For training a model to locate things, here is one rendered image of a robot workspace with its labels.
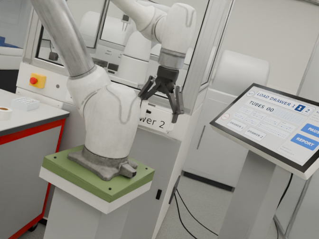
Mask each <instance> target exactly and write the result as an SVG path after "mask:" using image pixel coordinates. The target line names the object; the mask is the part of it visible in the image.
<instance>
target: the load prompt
mask: <svg viewBox="0 0 319 239"><path fill-rule="evenodd" d="M253 97H255V98H257V99H260V100H263V101H266V102H269V103H271V104H274V105H277V106H280V107H283V108H286V109H288V110H291V111H294V112H297V113H300V114H303V115H305V116H309V115H310V114H311V113H312V112H313V111H314V110H315V109H316V108H315V107H311V106H309V105H306V104H303V103H300V102H296V101H293V100H290V99H286V98H284V97H281V96H278V95H275V94H271V93H268V92H265V91H262V90H259V91H258V92H257V93H256V94H255V95H254V96H253Z"/></svg>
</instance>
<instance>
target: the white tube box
mask: <svg viewBox="0 0 319 239"><path fill-rule="evenodd" d="M29 100H31V98H29ZM29 100H26V97H21V98H16V99H12V101H11V107H13V108H16V109H20V110H23V111H29V110H33V109H37V108H38V107H39V102H40V101H37V100H34V102H32V103H29Z"/></svg>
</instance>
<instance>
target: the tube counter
mask: <svg viewBox="0 0 319 239"><path fill-rule="evenodd" d="M264 112H266V113H269V114H271V115H274V116H276V117H279V118H281V119H284V120H287V121H289V122H292V123H294V124H297V125H300V124H301V123H302V122H303V121H304V120H305V119H306V118H305V117H302V116H299V115H297V114H294V113H291V112H288V111H285V110H282V109H280V108H277V107H274V106H272V105H269V106H268V107H267V108H266V109H265V110H264Z"/></svg>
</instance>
